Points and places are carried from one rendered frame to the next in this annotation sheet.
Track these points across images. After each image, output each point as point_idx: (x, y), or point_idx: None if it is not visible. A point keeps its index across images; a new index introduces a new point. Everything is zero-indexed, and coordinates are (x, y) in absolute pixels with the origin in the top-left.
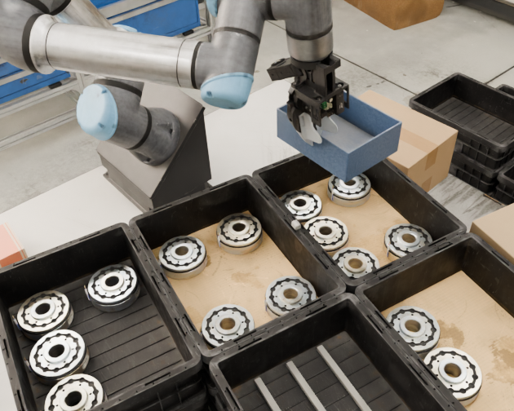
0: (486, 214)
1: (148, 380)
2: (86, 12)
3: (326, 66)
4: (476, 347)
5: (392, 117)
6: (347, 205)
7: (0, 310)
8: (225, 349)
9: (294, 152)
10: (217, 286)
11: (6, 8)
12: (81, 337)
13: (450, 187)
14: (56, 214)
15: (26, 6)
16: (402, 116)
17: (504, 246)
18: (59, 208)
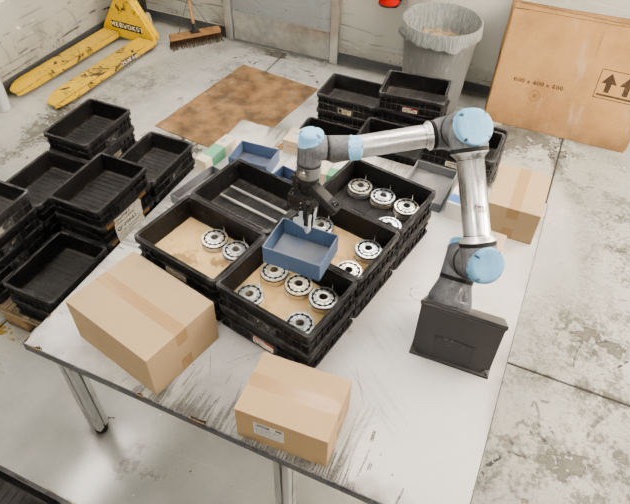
0: (201, 401)
1: (330, 181)
2: (458, 178)
3: (295, 170)
4: (204, 260)
5: (269, 248)
6: None
7: (413, 185)
8: None
9: (375, 415)
10: (341, 248)
11: (444, 116)
12: (379, 202)
13: (233, 422)
14: (492, 296)
15: (441, 122)
16: (285, 411)
17: (193, 291)
18: (496, 301)
